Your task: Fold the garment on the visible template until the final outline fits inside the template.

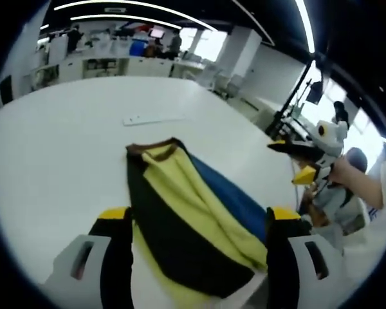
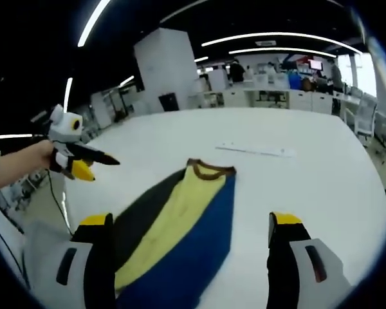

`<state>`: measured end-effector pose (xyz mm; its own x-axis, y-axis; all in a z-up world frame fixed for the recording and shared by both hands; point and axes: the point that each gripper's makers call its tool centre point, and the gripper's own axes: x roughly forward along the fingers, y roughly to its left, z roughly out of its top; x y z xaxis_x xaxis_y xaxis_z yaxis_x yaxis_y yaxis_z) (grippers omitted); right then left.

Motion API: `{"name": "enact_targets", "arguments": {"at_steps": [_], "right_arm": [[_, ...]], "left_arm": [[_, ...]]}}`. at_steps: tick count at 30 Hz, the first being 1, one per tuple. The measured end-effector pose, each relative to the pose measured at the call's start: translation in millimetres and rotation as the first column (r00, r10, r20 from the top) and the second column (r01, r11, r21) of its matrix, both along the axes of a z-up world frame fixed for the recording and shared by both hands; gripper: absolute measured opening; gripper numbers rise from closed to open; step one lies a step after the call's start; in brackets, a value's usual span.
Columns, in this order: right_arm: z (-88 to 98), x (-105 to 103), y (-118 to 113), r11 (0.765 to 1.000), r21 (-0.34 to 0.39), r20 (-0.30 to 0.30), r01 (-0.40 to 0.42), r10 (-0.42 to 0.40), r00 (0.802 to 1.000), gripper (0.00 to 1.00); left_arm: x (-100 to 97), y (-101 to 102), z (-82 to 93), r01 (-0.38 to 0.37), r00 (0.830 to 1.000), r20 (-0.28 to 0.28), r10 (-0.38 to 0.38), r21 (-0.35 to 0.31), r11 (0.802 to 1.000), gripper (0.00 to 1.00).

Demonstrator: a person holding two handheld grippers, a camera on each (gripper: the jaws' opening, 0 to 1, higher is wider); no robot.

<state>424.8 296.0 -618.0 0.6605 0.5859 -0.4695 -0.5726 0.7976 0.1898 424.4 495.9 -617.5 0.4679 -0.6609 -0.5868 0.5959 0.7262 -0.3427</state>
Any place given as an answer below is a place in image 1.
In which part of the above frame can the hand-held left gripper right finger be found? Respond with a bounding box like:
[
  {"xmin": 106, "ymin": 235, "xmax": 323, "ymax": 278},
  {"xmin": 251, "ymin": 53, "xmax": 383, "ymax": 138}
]
[{"xmin": 265, "ymin": 206, "xmax": 345, "ymax": 309}]

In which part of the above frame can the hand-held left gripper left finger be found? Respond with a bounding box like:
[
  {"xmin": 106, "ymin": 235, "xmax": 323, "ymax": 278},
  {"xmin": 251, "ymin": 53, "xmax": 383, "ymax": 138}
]
[{"xmin": 43, "ymin": 206, "xmax": 134, "ymax": 309}]

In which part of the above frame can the yellow blue black garment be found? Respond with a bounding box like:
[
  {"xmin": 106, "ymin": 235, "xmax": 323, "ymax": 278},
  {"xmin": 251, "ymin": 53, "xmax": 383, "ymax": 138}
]
[{"xmin": 125, "ymin": 136, "xmax": 270, "ymax": 309}]

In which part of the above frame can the person's right hand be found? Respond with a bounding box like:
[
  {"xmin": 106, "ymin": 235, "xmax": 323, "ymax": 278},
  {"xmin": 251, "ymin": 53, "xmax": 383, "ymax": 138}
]
[{"xmin": 330, "ymin": 155, "xmax": 358, "ymax": 190}]

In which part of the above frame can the black metal stand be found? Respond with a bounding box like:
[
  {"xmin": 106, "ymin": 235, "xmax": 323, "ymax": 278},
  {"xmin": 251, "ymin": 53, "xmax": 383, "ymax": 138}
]
[{"xmin": 265, "ymin": 59, "xmax": 313, "ymax": 138}]

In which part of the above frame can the dark panel on stand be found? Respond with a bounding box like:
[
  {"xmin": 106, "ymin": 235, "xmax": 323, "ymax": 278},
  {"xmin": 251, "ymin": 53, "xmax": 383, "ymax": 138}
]
[{"xmin": 306, "ymin": 80, "xmax": 324, "ymax": 106}]

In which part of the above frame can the person's white shirt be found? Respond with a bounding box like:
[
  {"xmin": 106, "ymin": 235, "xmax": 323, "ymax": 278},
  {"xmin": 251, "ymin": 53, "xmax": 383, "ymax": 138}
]
[{"xmin": 342, "ymin": 151, "xmax": 386, "ymax": 290}]

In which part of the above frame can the white office chair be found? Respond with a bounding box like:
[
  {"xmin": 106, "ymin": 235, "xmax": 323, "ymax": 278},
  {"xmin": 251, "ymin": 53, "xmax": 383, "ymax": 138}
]
[{"xmin": 208, "ymin": 66, "xmax": 244, "ymax": 99}]

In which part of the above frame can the white square pillar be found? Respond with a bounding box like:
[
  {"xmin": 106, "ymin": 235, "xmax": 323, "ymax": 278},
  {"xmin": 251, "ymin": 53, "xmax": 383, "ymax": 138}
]
[{"xmin": 217, "ymin": 27, "xmax": 263, "ymax": 86}]

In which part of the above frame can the flat white strip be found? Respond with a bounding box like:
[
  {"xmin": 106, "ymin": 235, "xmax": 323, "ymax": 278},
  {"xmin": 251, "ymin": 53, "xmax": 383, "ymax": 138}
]
[{"xmin": 122, "ymin": 113, "xmax": 187, "ymax": 127}]

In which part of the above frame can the long white counter cabinet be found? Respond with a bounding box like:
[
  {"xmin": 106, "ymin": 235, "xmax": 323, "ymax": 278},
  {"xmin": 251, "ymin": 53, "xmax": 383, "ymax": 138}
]
[{"xmin": 22, "ymin": 57, "xmax": 174, "ymax": 85}]

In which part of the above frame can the blue barrel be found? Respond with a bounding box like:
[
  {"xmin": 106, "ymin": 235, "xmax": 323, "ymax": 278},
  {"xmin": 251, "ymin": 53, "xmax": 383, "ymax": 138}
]
[{"xmin": 130, "ymin": 38, "xmax": 147, "ymax": 57}]

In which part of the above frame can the black bin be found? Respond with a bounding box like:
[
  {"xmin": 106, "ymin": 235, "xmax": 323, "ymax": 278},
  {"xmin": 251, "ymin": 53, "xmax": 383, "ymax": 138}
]
[{"xmin": 0, "ymin": 75, "xmax": 14, "ymax": 106}]

